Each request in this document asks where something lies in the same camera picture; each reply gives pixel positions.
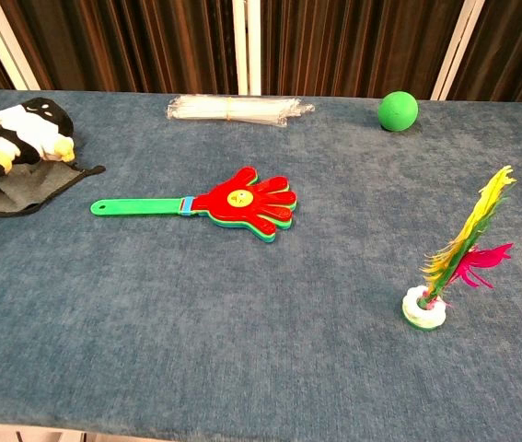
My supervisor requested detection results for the bundle of clear wrapped straws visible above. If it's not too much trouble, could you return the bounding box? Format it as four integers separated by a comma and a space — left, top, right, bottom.
167, 94, 316, 128

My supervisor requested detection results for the white frame pillar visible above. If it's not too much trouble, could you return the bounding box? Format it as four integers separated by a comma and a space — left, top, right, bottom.
232, 0, 263, 97
0, 0, 41, 91
430, 0, 493, 101

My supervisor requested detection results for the red green hand clapper toy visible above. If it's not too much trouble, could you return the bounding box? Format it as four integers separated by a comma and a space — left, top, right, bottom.
89, 166, 298, 244

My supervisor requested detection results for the dark brown pleated curtain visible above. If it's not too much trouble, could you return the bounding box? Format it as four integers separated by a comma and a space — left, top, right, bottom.
0, 0, 522, 103

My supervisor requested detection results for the black white yellow plush doll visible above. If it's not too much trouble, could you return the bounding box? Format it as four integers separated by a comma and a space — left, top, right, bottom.
0, 96, 77, 179

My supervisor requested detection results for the blue table cloth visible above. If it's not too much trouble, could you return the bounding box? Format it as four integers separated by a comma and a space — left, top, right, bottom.
0, 88, 522, 442

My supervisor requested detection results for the green foam ball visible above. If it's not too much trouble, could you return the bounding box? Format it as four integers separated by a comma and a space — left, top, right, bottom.
377, 90, 420, 134

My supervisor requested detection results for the dark grey felt cloth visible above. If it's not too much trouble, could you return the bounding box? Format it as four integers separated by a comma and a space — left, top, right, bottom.
0, 160, 107, 217

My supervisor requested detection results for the feather shuttlecock with white base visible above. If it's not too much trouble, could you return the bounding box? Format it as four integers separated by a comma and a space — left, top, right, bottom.
401, 165, 517, 332

